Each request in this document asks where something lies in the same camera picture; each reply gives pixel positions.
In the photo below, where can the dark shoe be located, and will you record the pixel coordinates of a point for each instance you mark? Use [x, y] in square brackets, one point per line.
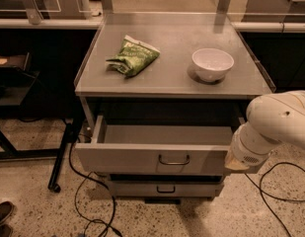
[6, 209]

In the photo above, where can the grey drawer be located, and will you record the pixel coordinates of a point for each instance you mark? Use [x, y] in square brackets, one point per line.
[165, 186]
[134, 149]

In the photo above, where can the grey top drawer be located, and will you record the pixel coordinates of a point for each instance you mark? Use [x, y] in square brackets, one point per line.
[134, 149]

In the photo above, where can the grey lower drawer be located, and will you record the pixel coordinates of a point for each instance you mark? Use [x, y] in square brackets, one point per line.
[165, 186]

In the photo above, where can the background grey table left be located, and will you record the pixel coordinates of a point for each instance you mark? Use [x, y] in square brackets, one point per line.
[49, 9]

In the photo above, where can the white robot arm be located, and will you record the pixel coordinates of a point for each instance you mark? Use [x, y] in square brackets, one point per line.
[272, 119]

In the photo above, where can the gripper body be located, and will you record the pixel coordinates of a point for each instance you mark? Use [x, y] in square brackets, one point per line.
[243, 152]

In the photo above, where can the black metal stand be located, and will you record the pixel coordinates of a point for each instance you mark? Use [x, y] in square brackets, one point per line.
[16, 83]

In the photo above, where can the green chip bag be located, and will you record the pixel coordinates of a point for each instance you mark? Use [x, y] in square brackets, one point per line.
[133, 57]

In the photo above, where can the black top drawer handle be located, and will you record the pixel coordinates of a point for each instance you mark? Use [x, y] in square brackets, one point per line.
[170, 161]

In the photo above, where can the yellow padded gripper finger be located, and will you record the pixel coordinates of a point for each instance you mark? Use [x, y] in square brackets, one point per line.
[231, 162]

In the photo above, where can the grey drawer cabinet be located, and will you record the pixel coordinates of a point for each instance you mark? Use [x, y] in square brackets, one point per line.
[168, 92]

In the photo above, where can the black lower drawer handle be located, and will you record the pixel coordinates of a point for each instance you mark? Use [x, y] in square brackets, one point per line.
[162, 190]

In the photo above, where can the black drawer handle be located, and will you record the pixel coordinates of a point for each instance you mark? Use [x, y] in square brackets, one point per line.
[170, 161]
[162, 190]

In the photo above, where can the white ceramic bowl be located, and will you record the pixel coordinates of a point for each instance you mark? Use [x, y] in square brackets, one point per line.
[212, 64]

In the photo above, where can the white horizontal rail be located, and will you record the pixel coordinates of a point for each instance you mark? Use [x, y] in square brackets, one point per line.
[296, 28]

